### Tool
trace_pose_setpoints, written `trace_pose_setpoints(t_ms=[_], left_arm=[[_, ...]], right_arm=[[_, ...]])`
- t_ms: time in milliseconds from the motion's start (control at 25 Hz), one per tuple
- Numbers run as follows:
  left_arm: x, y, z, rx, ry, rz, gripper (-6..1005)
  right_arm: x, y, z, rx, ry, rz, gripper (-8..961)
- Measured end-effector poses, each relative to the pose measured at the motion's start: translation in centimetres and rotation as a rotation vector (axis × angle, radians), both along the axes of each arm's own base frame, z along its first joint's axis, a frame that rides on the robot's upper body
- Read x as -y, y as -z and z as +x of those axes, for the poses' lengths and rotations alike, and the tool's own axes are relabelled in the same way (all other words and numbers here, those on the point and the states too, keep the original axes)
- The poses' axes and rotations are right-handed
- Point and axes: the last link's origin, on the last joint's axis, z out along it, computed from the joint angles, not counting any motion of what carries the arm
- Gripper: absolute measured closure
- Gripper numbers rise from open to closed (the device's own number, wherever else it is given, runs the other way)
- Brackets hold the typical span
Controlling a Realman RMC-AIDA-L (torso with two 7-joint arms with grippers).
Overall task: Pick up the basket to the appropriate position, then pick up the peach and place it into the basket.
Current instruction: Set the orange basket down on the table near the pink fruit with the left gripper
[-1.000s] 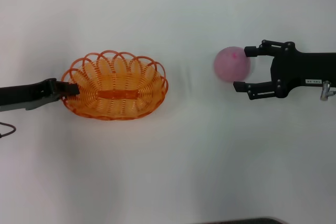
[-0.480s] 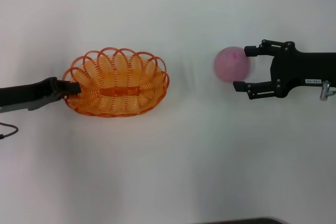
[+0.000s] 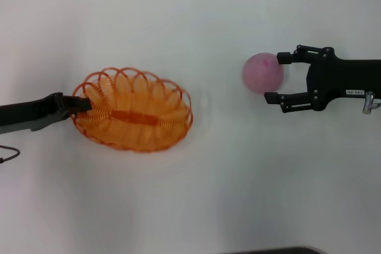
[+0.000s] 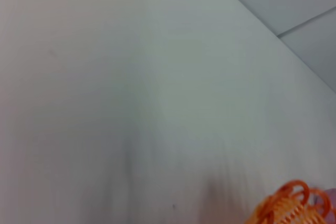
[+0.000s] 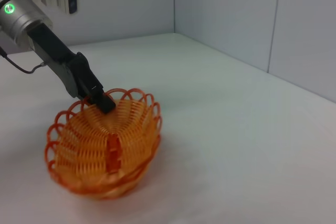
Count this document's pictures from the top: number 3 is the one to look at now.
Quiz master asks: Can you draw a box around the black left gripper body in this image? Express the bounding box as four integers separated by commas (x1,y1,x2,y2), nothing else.
0,92,71,134

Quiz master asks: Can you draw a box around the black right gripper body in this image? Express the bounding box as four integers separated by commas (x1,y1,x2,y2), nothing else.
306,46,381,112

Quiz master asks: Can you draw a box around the pink peach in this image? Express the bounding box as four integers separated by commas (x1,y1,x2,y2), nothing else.
242,52,286,95

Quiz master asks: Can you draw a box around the orange woven plastic basket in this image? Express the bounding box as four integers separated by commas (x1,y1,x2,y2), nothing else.
71,65,194,153

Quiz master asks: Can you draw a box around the silver metal cable connector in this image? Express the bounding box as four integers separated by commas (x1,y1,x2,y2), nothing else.
361,90,376,115

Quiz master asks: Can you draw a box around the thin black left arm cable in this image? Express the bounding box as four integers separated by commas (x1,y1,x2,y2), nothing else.
0,145,21,164

